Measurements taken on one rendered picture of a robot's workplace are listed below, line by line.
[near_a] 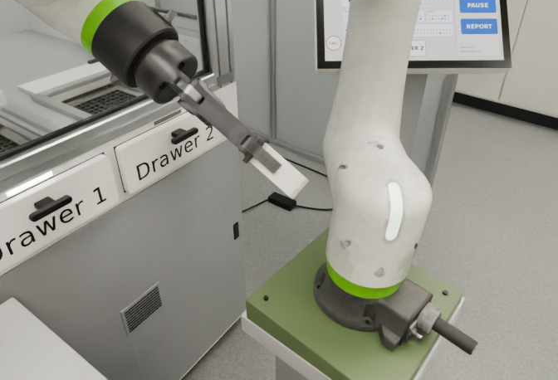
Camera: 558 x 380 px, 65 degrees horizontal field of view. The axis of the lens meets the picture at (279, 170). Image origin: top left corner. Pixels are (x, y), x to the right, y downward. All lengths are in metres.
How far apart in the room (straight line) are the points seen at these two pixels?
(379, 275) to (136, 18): 0.46
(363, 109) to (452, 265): 1.45
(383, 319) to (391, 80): 0.36
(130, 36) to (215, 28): 0.54
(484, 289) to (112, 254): 1.47
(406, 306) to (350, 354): 0.11
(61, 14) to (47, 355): 0.51
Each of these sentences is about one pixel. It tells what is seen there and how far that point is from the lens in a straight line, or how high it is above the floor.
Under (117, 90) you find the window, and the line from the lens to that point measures 0.93.
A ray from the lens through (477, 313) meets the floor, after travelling 1.91.
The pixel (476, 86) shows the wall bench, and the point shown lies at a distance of 3.42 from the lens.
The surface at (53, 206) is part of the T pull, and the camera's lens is 0.84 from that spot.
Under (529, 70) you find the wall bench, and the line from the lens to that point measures 3.30.
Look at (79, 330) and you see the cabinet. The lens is 1.10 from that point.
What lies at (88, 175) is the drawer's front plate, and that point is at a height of 0.91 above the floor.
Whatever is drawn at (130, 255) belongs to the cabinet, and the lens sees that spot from 1.08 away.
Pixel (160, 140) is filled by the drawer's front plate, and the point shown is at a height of 0.90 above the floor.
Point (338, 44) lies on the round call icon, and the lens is 1.22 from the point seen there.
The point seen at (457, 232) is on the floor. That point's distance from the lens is 2.24.
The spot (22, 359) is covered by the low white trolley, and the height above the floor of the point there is 0.76.
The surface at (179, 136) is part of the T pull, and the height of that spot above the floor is 0.91.
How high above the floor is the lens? 1.37
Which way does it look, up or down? 33 degrees down
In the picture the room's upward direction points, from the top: straight up
